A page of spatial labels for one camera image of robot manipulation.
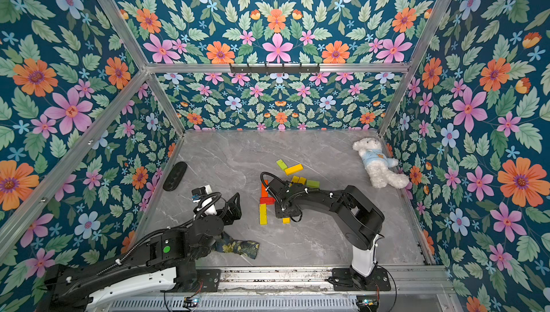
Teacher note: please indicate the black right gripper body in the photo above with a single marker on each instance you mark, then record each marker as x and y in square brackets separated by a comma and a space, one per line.
[274, 189]

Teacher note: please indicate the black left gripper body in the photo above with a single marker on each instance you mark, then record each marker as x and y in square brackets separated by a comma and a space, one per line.
[228, 220]

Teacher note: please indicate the red block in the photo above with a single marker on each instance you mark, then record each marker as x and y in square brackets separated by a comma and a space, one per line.
[267, 201]

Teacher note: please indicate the orange block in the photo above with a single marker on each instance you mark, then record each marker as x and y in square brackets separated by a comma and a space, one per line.
[264, 193]

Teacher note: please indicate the lime green block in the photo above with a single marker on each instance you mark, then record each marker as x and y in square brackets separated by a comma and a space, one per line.
[313, 184]
[282, 165]

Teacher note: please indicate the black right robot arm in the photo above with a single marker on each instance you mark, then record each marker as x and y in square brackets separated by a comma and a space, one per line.
[357, 217]

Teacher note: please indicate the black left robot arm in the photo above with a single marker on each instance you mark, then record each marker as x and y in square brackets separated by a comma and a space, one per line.
[163, 260]

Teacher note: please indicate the dark floral cloth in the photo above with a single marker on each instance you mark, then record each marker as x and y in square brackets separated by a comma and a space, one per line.
[227, 244]

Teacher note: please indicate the black oval pad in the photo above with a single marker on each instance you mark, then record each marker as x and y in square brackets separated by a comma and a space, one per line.
[175, 176]

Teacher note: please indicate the white teddy bear blue shirt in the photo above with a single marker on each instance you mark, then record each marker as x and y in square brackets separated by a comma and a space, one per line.
[378, 165]

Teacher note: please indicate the white ventilation grille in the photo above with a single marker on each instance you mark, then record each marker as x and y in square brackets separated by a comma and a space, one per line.
[234, 303]

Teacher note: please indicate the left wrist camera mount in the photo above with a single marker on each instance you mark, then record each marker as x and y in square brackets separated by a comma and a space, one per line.
[203, 197]

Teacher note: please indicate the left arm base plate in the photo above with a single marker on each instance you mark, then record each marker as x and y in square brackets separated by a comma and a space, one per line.
[202, 279]

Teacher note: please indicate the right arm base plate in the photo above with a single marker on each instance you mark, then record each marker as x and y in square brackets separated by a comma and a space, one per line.
[346, 279]

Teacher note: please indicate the black hook rail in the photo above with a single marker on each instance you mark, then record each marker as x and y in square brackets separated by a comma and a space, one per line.
[274, 68]

